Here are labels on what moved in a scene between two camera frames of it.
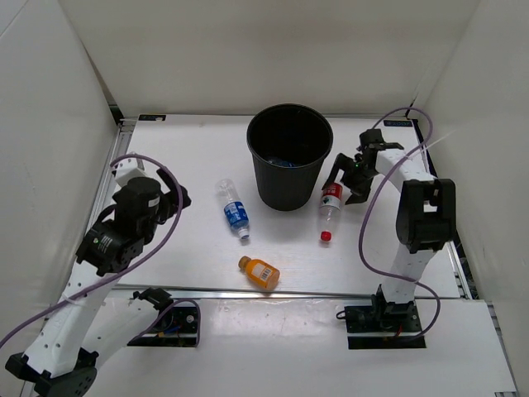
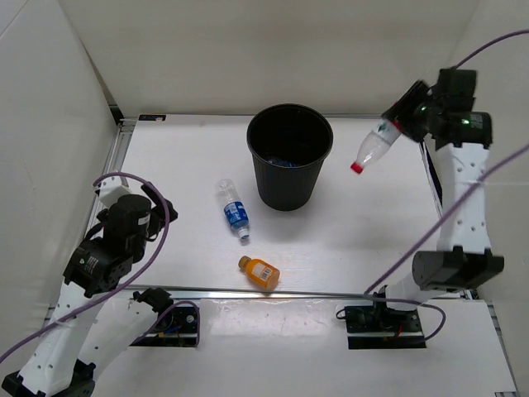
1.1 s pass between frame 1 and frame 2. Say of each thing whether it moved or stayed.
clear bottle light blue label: stayed
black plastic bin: stayed
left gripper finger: moved
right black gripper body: moved
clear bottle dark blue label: stayed
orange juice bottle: stayed
